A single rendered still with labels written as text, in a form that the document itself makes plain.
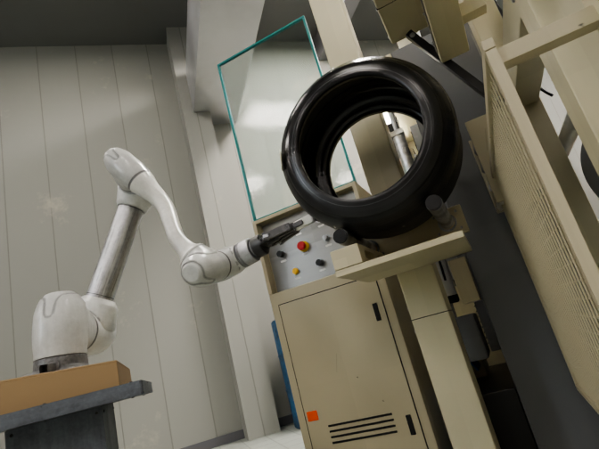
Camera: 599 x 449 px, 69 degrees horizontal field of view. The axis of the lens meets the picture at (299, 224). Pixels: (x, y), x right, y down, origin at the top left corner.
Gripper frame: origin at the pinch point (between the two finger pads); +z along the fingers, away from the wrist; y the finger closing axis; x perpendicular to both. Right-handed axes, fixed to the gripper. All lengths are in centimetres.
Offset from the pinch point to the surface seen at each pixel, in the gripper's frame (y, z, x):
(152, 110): 232, -197, -295
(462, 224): 24, 44, 19
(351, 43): 26, 40, -68
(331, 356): 51, -28, 41
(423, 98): -12, 51, -11
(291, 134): -11.6, 10.9, -24.3
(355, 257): -10.5, 13.7, 20.6
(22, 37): 140, -269, -400
